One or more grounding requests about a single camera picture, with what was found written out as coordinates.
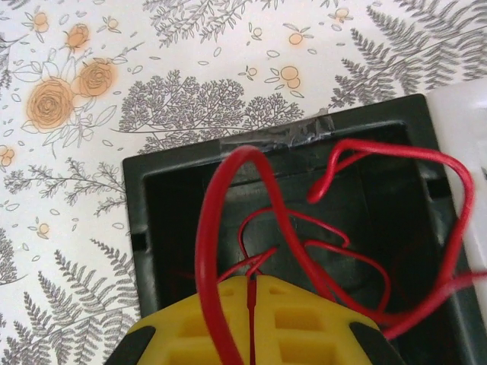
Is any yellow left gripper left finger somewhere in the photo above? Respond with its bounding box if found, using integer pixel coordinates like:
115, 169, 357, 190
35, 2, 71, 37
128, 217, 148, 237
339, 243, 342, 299
104, 276, 253, 365

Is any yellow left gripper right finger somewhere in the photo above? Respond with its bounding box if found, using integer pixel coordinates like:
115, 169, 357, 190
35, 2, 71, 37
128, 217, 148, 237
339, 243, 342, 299
253, 275, 405, 365

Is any thin red cable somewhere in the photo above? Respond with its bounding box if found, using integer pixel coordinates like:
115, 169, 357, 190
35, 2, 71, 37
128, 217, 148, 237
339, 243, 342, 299
216, 211, 393, 316

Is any thick red cable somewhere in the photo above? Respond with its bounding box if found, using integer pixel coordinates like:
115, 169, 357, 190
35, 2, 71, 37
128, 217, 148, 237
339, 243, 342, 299
193, 138, 487, 365

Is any black plastic bin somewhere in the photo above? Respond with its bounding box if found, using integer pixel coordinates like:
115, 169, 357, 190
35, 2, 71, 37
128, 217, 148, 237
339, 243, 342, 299
122, 94, 483, 365

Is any floral patterned tablecloth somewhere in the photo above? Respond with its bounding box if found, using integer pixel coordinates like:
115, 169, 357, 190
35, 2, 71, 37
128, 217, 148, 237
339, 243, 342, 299
0, 0, 487, 365

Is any clear tape strip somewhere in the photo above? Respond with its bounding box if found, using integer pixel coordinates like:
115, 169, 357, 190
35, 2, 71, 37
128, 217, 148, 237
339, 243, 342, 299
218, 108, 336, 154

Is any white plastic bin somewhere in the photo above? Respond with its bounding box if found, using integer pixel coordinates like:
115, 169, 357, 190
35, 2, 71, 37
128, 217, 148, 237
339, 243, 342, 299
424, 78, 487, 275

